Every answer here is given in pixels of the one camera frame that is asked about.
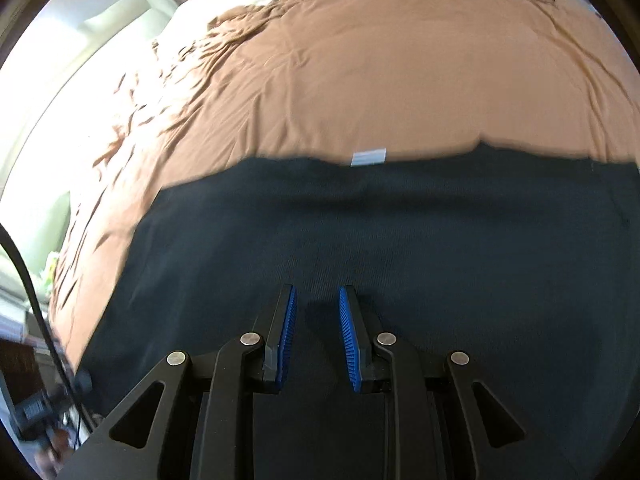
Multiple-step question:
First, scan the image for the black t-shirt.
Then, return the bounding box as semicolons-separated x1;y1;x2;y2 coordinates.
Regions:
80;144;639;479

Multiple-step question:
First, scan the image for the person's left hand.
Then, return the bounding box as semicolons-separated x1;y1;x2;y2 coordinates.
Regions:
35;429;74;479

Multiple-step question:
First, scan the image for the orange-brown blanket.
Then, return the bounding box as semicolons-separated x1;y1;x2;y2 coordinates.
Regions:
51;0;639;364

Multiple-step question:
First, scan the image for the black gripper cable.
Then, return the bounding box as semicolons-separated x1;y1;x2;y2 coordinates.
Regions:
0;223;97;430

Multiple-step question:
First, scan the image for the cream padded headboard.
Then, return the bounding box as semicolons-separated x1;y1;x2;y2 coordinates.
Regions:
0;0;179;201

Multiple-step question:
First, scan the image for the green tissue pack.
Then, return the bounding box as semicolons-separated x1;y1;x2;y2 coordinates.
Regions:
42;252;60;281

